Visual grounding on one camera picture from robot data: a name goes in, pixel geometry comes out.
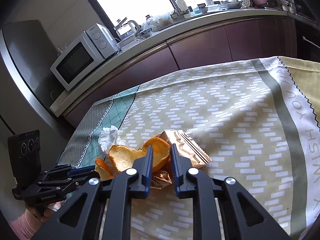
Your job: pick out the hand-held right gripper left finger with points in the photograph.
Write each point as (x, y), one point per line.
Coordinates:
(147, 172)

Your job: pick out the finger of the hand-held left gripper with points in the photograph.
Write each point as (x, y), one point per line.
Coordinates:
(62, 183)
(80, 170)

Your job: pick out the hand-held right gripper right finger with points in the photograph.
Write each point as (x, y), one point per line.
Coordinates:
(175, 172)

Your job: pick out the small orange peel strip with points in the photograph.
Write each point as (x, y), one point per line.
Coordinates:
(103, 168)

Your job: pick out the large orange peel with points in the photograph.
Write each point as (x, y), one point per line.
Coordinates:
(127, 155)

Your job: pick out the copper foil snack wrapper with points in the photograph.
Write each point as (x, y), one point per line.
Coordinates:
(192, 150)

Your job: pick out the white tissue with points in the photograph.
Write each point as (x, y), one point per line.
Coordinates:
(110, 137)

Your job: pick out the person's left forearm pink sleeve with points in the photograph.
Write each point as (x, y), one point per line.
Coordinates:
(25, 226)

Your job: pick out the person's left hand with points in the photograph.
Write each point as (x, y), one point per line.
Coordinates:
(50, 212)

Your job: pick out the patterned green yellow tablecloth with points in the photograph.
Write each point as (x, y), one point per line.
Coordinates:
(225, 120)

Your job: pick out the grey refrigerator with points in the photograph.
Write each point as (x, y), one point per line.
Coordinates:
(30, 55)

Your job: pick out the white microwave oven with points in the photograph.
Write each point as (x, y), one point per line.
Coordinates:
(75, 60)

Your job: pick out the clear glass bowl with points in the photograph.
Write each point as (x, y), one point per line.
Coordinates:
(125, 41)

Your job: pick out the beige kitchen countertop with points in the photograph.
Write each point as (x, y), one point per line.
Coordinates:
(155, 37)

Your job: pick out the blue and white bowl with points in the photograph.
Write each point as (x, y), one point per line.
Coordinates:
(145, 33)

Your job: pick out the plastic bag of food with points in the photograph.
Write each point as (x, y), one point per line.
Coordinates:
(162, 19)

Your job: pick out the white soap bottle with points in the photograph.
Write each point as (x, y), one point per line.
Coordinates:
(181, 5)

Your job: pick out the steel kitchen faucet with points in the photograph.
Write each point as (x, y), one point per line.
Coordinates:
(172, 2)

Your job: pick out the kitchen window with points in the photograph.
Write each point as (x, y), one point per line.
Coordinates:
(140, 0)

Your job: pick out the shallow grey bowl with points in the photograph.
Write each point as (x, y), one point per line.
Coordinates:
(233, 5)

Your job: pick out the white dotted strainer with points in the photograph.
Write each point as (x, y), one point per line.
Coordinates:
(245, 1)

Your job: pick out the black built-in oven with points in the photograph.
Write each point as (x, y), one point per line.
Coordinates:
(308, 40)

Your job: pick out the pink pot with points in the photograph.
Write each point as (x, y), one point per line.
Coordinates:
(258, 0)

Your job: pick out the small steel pot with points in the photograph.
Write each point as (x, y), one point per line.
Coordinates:
(288, 4)

